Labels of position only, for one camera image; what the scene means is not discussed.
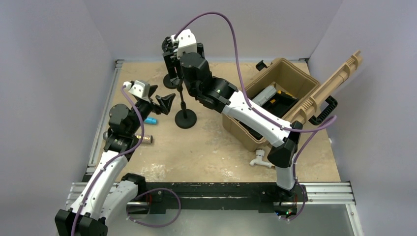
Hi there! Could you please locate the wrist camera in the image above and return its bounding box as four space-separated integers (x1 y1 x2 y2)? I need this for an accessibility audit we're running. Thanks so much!
123 80 150 99
170 29 197 59

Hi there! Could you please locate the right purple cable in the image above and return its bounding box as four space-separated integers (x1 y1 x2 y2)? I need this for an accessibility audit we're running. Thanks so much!
174 12 338 183

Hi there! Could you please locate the white plastic faucet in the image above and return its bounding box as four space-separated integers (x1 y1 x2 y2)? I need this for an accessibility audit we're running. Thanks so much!
249 149 273 168

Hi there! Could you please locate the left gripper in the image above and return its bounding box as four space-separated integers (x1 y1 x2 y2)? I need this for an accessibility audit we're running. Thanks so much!
127 85 174 135

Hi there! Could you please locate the glitter rhinestone microphone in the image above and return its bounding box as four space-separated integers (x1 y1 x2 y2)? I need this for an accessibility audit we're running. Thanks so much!
102 131 154 145

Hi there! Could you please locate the tan plastic case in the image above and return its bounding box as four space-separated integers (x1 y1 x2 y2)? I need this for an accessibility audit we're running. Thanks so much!
221 50 363 153

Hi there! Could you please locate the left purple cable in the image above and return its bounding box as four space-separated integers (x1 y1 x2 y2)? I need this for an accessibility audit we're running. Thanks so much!
70 85 146 236

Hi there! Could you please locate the black shockmount mic stand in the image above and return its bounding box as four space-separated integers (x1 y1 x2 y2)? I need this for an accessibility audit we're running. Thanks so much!
161 36 180 89

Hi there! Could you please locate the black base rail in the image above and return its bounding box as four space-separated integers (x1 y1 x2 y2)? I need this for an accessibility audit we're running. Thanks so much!
138 182 308 214

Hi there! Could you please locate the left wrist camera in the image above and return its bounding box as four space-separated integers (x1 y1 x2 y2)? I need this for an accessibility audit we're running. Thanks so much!
123 80 150 99

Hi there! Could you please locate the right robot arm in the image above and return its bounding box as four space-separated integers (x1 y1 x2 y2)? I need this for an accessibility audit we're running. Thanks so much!
161 38 302 200

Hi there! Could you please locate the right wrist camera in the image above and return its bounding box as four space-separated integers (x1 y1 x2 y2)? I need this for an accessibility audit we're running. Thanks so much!
170 29 197 59

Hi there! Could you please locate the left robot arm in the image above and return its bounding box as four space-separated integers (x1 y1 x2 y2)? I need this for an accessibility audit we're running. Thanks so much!
55 82 176 236

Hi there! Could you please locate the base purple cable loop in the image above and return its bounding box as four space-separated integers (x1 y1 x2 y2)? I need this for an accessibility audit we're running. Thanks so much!
125 188 182 229

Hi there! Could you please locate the blue microphone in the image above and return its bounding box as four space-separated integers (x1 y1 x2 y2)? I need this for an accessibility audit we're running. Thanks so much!
144 117 158 125

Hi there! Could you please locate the grey device in case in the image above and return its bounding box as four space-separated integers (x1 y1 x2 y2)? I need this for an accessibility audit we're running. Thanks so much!
252 85 277 106

